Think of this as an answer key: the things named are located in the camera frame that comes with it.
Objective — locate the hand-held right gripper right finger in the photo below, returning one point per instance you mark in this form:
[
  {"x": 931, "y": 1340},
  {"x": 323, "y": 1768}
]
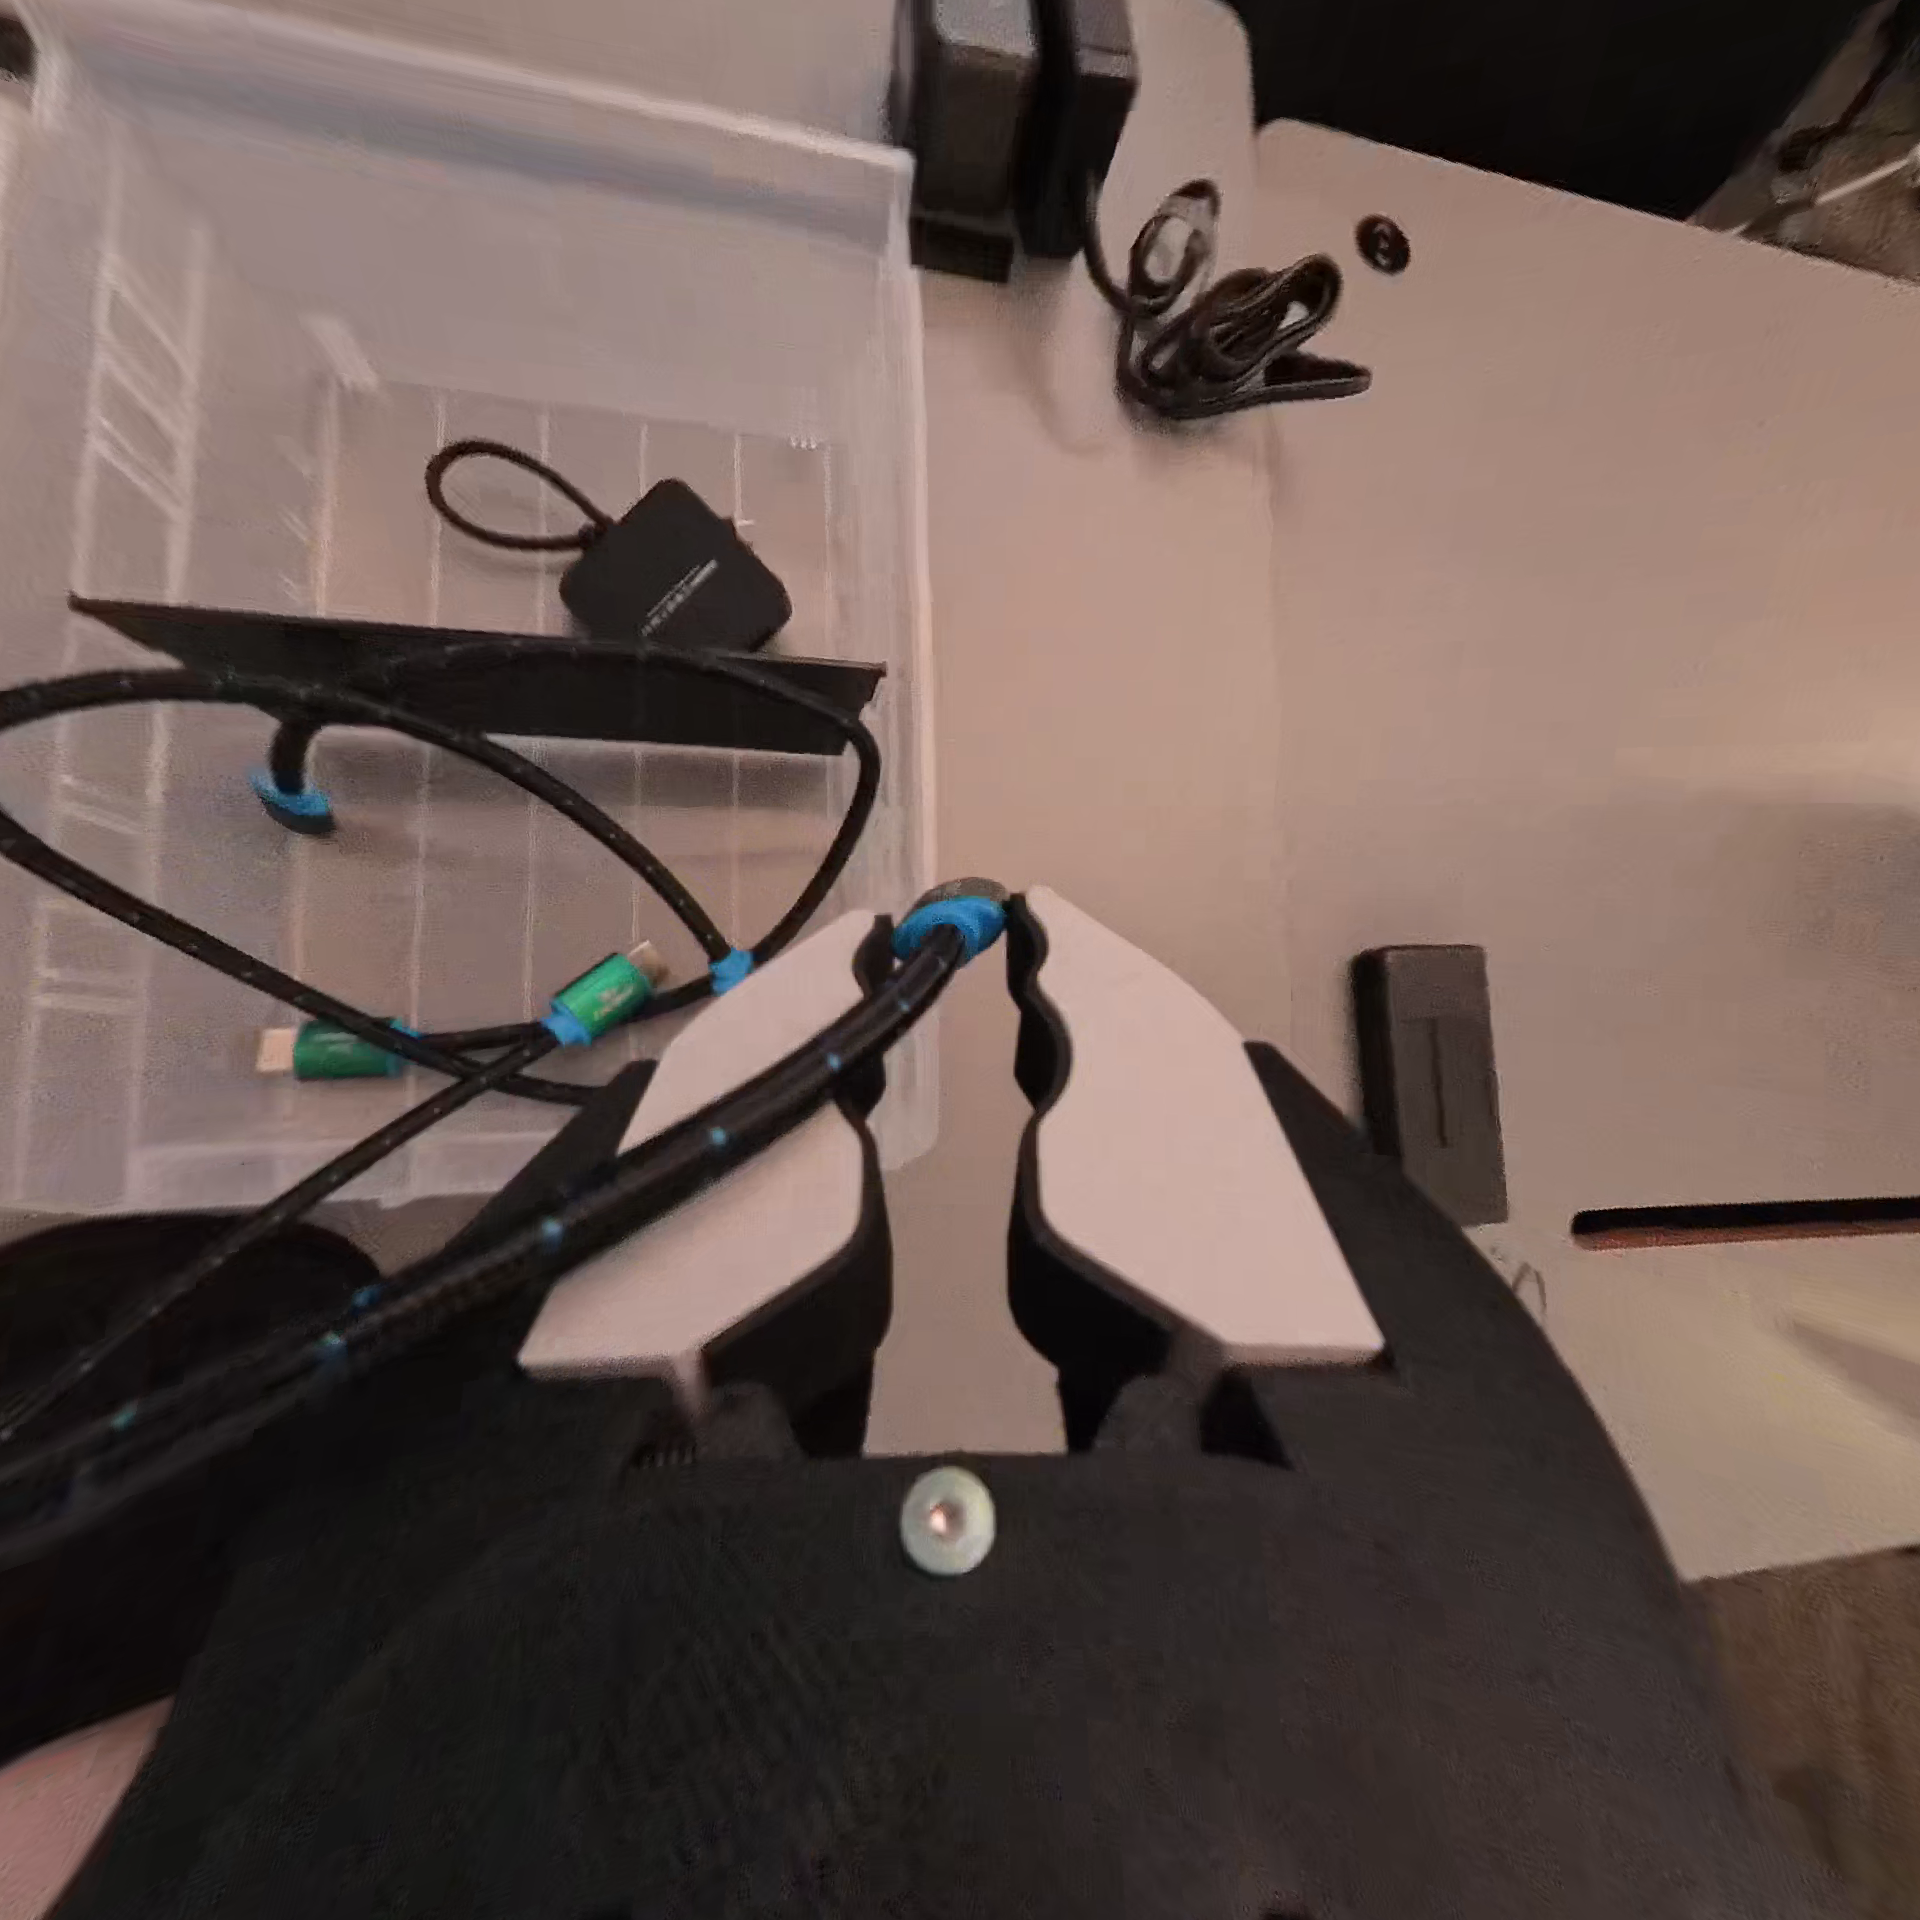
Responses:
[{"x": 1184, "y": 1185}]

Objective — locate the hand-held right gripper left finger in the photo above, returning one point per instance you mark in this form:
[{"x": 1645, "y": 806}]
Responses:
[{"x": 751, "y": 1230}]

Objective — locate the black HDMI switch box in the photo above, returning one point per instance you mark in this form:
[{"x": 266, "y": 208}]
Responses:
[{"x": 675, "y": 579}]

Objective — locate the clear plastic storage bin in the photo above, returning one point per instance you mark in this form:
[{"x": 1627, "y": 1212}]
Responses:
[{"x": 451, "y": 225}]

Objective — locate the black rectangular box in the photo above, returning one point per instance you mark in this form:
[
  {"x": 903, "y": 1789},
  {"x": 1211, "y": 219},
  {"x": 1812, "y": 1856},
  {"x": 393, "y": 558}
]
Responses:
[{"x": 1433, "y": 1078}]

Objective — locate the black divider plate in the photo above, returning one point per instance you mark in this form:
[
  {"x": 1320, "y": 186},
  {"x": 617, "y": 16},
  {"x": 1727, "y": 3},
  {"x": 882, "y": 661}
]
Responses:
[{"x": 599, "y": 704}]

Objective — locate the small black round cap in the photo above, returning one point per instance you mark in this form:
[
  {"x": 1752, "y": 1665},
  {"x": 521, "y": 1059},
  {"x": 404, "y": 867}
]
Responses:
[{"x": 1383, "y": 248}]

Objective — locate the black power adapter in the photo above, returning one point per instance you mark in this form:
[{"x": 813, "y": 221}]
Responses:
[
  {"x": 1088, "y": 118},
  {"x": 968, "y": 118}
]

